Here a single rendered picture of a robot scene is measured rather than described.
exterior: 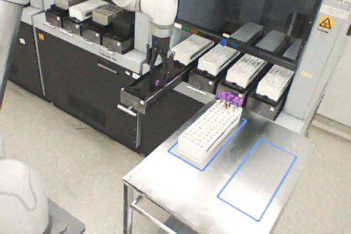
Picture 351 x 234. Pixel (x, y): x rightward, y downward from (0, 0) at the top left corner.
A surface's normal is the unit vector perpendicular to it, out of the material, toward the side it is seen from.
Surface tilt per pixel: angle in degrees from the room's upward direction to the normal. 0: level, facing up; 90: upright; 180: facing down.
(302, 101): 90
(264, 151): 0
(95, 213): 0
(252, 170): 0
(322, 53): 90
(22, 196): 67
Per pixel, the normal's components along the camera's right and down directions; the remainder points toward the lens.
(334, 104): -0.54, 0.46
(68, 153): 0.10, -0.79
